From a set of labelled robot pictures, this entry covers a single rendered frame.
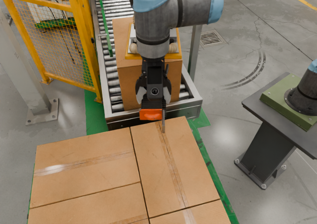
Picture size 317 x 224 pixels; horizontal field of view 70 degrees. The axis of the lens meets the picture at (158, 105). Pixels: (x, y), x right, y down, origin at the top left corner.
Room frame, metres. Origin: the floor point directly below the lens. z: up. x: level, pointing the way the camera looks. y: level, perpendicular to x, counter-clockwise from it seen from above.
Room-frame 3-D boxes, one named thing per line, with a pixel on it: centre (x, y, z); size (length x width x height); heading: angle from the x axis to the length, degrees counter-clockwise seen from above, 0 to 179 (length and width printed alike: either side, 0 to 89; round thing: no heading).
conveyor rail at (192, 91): (2.26, -0.01, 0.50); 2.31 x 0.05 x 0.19; 14
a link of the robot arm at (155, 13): (0.54, 0.01, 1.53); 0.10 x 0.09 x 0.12; 103
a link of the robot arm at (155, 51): (0.54, 0.02, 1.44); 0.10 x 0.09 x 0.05; 90
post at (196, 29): (1.72, -0.32, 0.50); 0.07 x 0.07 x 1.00; 14
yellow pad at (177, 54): (1.12, -0.07, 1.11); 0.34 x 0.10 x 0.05; 1
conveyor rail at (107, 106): (2.10, 0.63, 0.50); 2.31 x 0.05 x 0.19; 14
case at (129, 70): (1.38, 0.10, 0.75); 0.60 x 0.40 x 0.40; 11
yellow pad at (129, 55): (1.11, 0.12, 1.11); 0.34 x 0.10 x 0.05; 1
